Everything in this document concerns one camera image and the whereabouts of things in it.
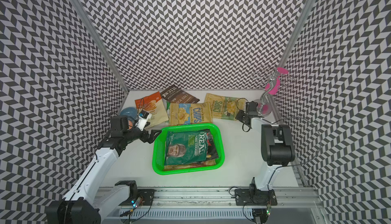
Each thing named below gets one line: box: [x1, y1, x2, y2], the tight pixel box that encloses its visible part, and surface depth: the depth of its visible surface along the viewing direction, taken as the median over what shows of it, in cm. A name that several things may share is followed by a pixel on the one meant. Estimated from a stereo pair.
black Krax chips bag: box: [198, 128, 219, 161], surface depth 87 cm
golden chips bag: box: [163, 159, 217, 172], surface depth 82 cm
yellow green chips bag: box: [204, 92, 246, 121], surface depth 110 cm
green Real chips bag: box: [163, 129, 209, 166], surface depth 86 cm
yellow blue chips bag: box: [169, 101, 213, 127], surface depth 104 cm
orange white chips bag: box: [134, 91, 170, 128], surface depth 110 cm
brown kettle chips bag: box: [160, 84, 201, 104], surface depth 113 cm
